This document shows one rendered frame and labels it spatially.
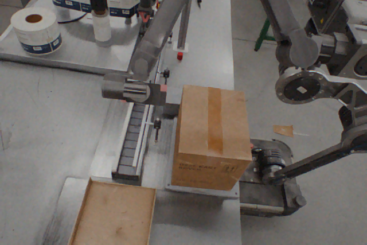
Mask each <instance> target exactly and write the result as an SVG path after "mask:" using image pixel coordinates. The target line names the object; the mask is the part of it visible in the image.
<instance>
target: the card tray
mask: <svg viewBox="0 0 367 245"><path fill-rule="evenodd" d="M156 194H157V186H156V188H147V187H142V186H132V185H124V184H119V183H114V182H104V181H96V180H92V179H91V176H90V177H89V178H88V182H87V186H86V188H85V191H84V194H83V198H82V200H81V204H80V208H79V211H78V213H77V216H76V220H75V224H74V226H73V230H72V233H71V237H70V239H69V243H68V244H67V245H149V237H150V229H151V226H152V221H153V213H154V206H155V198H156Z"/></svg>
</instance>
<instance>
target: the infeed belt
mask: <svg viewBox="0 0 367 245"><path fill-rule="evenodd" d="M160 57H161V55H160V56H159V60H160ZM159 60H158V66H159ZM158 66H157V71H158ZM145 108H146V105H145V104H142V103H134V104H133V107H132V112H131V116H130V120H129V124H128V128H127V132H126V136H125V140H124V144H123V148H122V150H121V154H120V157H119V162H118V166H117V170H116V171H115V172H114V173H115V174H124V175H129V176H135V175H136V169H137V168H138V163H139V157H140V151H141V148H142V143H143V137H144V134H145V128H146V125H145V127H144V131H143V136H142V142H141V145H140V151H139V156H138V159H137V160H138V162H136V167H135V168H133V167H132V164H133V161H134V156H135V151H136V146H137V142H138V140H139V134H140V130H141V126H142V120H143V116H144V113H145ZM149 109H150V105H149V108H148V112H147V116H146V121H147V117H148V114H149Z"/></svg>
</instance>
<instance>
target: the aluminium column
mask: <svg viewBox="0 0 367 245"><path fill-rule="evenodd" d="M191 5H192V0H187V2H186V4H185V6H184V8H183V10H182V11H181V20H180V25H179V34H178V42H177V49H184V50H185V42H186V36H187V32H188V24H189V17H190V9H191Z"/></svg>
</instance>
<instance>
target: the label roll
mask: <svg viewBox="0 0 367 245"><path fill-rule="evenodd" d="M11 24H12V27H13V29H14V31H15V33H16V34H17V37H18V39H19V42H20V44H21V46H22V49H23V50H24V51H25V52H27V53H30V54H33V55H45V54H48V53H52V52H55V51H56V50H58V49H59V48H60V47H61V46H62V43H63V40H62V36H61V33H60V29H59V26H58V22H57V18H56V15H55V13H54V12H53V11H51V10H49V9H46V8H42V7H30V8H26V9H23V10H20V11H18V12H16V13H15V14H13V16H12V17H11Z"/></svg>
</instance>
